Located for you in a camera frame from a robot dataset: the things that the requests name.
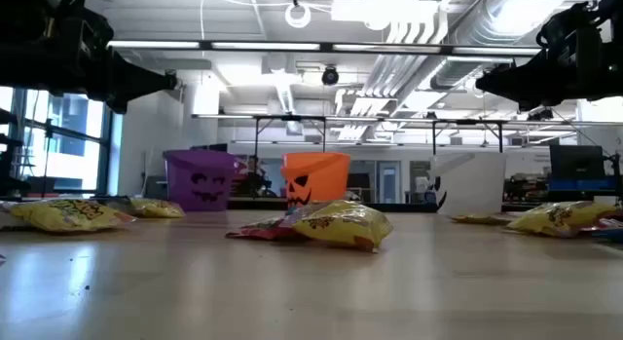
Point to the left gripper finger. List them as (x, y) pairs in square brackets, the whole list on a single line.
[(143, 88), (143, 77)]

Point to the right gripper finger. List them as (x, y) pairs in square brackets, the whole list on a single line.
[(506, 92), (506, 78)]

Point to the white ghost face bucket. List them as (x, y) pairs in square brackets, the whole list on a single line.
[(472, 184)]

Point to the yellow Sour Patch candy bag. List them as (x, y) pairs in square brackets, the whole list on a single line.
[(68, 215), (340, 225), (560, 218), (477, 218), (156, 208)]

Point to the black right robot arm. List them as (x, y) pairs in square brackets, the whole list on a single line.
[(614, 4)]

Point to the black ceiling spotlight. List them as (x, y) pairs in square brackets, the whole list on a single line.
[(541, 114)]

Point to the black tripod stand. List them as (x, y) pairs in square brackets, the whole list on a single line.
[(47, 150)]

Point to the small black monitor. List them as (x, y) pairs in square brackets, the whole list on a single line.
[(209, 148)]

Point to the large dark-framed window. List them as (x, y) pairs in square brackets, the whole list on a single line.
[(83, 160)]

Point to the blue shelf board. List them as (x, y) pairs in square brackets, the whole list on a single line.
[(579, 184)]

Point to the purple Halloween face bucket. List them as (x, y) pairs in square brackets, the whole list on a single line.
[(200, 184)]

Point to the black equipment stand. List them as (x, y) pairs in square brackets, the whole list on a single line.
[(617, 179)]

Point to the black equipment rack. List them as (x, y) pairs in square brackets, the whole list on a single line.
[(7, 184)]

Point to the glass door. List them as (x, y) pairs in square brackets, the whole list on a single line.
[(389, 184)]

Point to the black beam with light strips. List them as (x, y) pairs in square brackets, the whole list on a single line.
[(326, 47)]

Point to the orange pumpkin face bucket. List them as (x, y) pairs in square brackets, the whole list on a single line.
[(321, 179)]

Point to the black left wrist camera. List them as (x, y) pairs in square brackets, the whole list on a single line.
[(83, 28)]

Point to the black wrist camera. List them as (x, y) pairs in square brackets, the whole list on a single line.
[(83, 28), (569, 28)]

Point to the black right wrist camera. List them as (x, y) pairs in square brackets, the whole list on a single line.
[(569, 28)]

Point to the black metal gantry frame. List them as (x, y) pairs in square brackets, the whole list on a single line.
[(292, 118), (467, 121)]

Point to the silver ventilation duct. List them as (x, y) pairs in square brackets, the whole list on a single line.
[(487, 18)]

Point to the black metal table frame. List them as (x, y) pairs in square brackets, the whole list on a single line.
[(399, 207)]

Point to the black overhead camera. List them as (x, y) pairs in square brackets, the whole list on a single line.
[(330, 76)]

